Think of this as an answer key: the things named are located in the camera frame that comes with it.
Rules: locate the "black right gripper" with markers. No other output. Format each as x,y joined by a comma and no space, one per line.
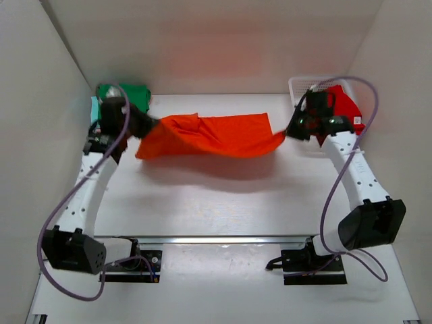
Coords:
291,131

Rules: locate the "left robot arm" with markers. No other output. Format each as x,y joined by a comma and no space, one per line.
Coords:
69,244

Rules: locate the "teal folded t shirt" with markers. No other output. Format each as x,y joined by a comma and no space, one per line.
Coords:
94,114

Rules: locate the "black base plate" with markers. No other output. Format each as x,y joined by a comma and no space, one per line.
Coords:
137,271
305,268

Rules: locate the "green folded t shirt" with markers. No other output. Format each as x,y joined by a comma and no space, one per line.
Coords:
138,94

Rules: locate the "white plastic basket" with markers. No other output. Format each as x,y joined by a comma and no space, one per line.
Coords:
298,85

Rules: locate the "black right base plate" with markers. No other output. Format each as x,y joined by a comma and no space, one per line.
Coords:
305,268

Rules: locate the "orange t shirt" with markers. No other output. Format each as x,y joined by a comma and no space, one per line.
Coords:
237,136

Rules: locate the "red t shirt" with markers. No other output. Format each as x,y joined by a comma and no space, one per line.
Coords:
342,104

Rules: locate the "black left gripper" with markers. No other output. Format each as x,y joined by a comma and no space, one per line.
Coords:
149,123

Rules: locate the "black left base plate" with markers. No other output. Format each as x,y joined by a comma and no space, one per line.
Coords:
137,271

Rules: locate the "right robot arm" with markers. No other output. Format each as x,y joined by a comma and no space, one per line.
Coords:
374,218

